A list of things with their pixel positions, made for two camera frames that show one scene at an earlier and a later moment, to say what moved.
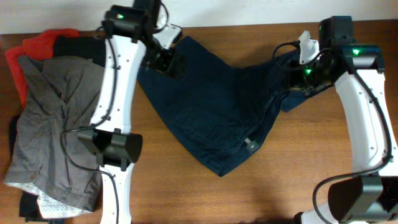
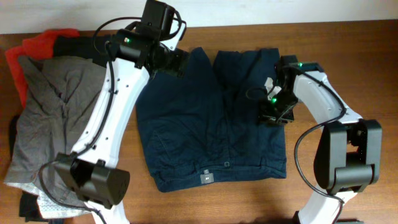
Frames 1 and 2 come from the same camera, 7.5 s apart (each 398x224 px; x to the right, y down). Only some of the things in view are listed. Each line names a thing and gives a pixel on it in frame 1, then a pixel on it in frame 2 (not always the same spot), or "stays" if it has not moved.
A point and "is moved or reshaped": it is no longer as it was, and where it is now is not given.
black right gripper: x=291 y=76 -> x=265 y=112
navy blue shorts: x=219 y=107 is moved or reshaped
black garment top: x=78 y=46 stays
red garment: x=39 y=46 stays
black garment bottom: x=30 y=209 stays
